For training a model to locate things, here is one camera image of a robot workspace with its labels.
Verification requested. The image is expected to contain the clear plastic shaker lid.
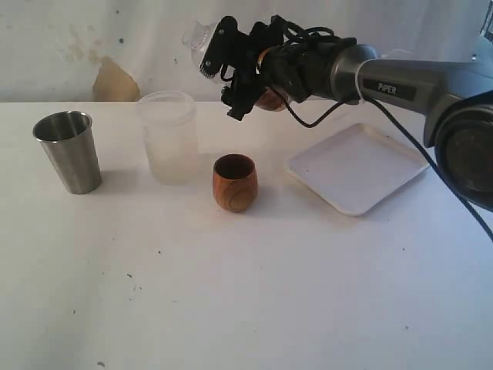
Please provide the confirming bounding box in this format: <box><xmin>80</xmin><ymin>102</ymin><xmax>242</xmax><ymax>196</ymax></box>
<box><xmin>182</xmin><ymin>22</ymin><xmax>205</xmax><ymax>77</ymax></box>

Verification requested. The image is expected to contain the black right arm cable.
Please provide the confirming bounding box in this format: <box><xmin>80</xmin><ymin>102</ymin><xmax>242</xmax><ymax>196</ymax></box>
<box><xmin>277</xmin><ymin>17</ymin><xmax>493</xmax><ymax>244</ymax></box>

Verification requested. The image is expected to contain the brown wooden cup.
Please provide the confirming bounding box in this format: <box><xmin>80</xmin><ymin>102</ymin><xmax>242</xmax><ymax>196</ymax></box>
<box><xmin>213</xmin><ymin>153</ymin><xmax>258</xmax><ymax>213</ymax></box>

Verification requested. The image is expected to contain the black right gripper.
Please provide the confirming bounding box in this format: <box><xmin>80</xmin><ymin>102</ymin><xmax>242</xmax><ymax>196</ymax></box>
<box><xmin>221</xmin><ymin>21</ymin><xmax>281</xmax><ymax>120</ymax></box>

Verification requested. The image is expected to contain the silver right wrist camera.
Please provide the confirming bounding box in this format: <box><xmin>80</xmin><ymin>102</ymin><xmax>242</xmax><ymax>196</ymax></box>
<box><xmin>199</xmin><ymin>15</ymin><xmax>238</xmax><ymax>79</ymax></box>

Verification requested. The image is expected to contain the clear plastic shaker cup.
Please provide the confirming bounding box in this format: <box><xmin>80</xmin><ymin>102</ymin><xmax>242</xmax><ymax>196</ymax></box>
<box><xmin>215</xmin><ymin>57</ymin><xmax>288</xmax><ymax>112</ymax></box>

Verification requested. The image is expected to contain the translucent plastic container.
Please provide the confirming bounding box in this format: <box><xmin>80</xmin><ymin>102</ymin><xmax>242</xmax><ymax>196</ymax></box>
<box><xmin>136</xmin><ymin>91</ymin><xmax>200</xmax><ymax>185</ymax></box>

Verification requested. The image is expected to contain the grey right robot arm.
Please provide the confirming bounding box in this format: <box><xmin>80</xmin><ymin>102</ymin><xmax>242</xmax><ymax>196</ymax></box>
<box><xmin>210</xmin><ymin>16</ymin><xmax>492</xmax><ymax>209</ymax></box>

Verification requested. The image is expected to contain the stainless steel cup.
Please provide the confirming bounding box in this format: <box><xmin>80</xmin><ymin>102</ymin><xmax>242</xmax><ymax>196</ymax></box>
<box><xmin>32</xmin><ymin>110</ymin><xmax>102</xmax><ymax>195</ymax></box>

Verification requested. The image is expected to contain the reddish-brown apple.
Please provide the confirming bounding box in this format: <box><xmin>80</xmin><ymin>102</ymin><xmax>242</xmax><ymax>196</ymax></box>
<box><xmin>255</xmin><ymin>89</ymin><xmax>286</xmax><ymax>112</ymax></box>

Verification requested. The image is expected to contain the white square tray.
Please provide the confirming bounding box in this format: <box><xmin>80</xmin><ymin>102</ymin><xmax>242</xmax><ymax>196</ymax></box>
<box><xmin>285</xmin><ymin>123</ymin><xmax>429</xmax><ymax>217</ymax></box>

